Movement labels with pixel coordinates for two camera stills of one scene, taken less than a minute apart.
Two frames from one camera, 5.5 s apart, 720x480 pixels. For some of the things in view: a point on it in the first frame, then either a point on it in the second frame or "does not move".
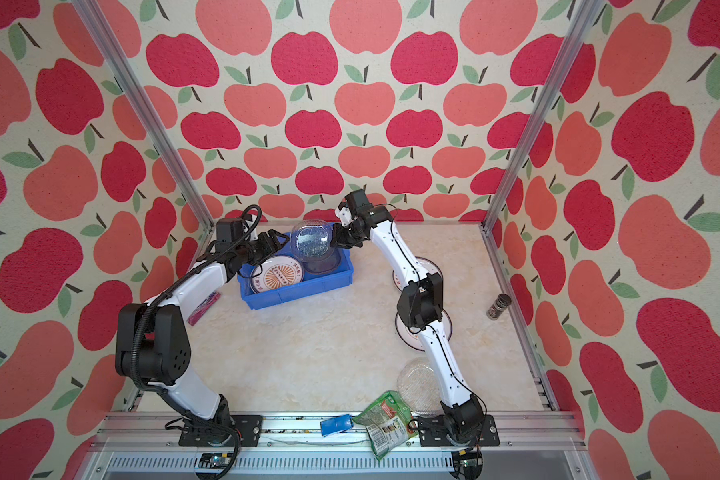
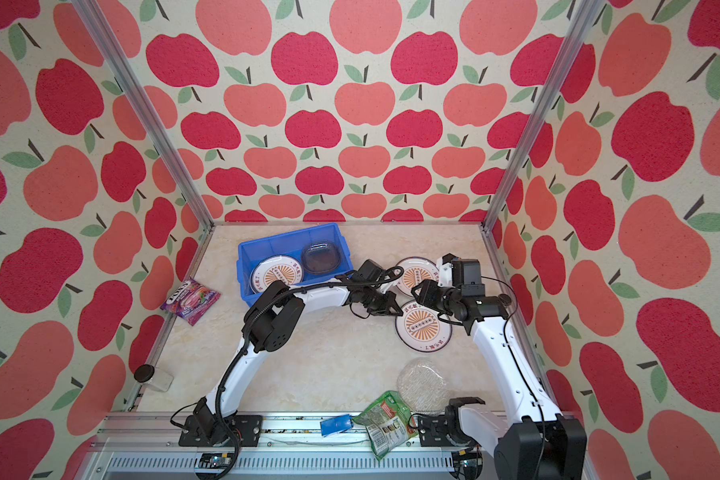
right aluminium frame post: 579,26 does not move
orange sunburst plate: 427,265 does not move
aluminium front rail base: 135,446 does not move
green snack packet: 388,422 does not move
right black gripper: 336,240 to 427,293
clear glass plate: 311,240 to 321,257
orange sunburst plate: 277,272 does not move
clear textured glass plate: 418,382 does not move
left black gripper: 274,245 to 388,303
